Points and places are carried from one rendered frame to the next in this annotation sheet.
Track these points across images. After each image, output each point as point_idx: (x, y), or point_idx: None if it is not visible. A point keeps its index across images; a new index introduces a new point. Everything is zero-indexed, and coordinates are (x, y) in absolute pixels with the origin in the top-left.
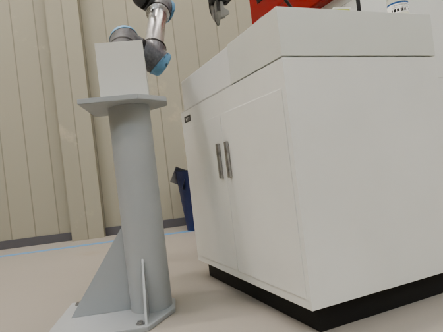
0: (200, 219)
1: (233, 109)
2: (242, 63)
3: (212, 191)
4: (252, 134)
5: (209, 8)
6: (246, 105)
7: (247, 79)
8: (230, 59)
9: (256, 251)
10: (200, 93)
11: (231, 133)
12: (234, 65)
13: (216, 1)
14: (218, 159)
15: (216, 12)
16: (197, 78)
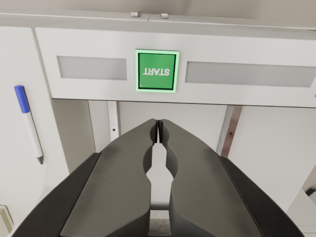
0: (235, 19)
1: (90, 17)
2: (0, 19)
3: (197, 18)
4: (56, 13)
5: (268, 217)
6: (45, 14)
7: (9, 17)
8: (42, 23)
9: (113, 12)
10: (254, 30)
11: (115, 16)
12: (35, 21)
13: (57, 215)
14: (161, 12)
15: (116, 142)
16: (283, 35)
